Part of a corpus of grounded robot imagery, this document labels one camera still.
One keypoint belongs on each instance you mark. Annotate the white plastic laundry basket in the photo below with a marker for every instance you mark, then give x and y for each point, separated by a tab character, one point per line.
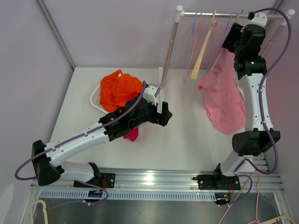
95	100

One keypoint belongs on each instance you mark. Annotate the beige wooden hanger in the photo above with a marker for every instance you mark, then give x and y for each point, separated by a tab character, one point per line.
198	63

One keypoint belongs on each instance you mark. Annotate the blue wire hanger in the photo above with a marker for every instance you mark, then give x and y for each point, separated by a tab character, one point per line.
190	46

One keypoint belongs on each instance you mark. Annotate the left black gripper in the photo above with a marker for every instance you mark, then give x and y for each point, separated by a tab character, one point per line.
160	119

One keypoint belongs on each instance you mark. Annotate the pink wire hanger on rack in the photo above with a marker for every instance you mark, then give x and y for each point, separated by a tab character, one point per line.
197	32

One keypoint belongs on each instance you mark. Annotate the beige hanger bottom right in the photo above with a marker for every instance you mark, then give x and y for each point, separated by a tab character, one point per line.
276	219

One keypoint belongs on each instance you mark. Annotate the beige hanger holding pink shirt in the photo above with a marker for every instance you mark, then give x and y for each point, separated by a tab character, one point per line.
238	16

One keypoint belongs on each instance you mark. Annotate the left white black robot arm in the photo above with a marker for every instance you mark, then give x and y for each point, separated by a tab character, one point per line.
51	160

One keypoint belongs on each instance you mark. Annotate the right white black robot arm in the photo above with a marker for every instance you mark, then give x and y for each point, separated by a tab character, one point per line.
259	135

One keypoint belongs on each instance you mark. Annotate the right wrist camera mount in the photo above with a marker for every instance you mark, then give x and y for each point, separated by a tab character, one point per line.
259	19

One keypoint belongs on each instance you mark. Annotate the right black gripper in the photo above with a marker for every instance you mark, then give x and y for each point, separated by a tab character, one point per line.
235	32

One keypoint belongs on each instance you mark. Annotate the pink t shirt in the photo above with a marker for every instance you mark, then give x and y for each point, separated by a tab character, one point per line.
223	102

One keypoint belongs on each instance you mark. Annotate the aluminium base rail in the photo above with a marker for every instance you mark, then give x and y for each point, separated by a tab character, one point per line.
162	180

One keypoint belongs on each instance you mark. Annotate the orange t shirt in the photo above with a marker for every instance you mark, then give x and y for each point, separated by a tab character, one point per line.
117	89

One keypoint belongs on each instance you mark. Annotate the metal clothes rack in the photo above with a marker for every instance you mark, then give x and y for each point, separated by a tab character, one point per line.
279	15

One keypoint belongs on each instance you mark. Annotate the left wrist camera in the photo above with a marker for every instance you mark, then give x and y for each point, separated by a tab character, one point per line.
151	93

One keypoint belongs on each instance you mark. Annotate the white cable duct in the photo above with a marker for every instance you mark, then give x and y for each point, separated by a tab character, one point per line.
129	195

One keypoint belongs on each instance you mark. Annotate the magenta t shirt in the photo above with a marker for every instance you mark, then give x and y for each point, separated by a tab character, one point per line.
132	135

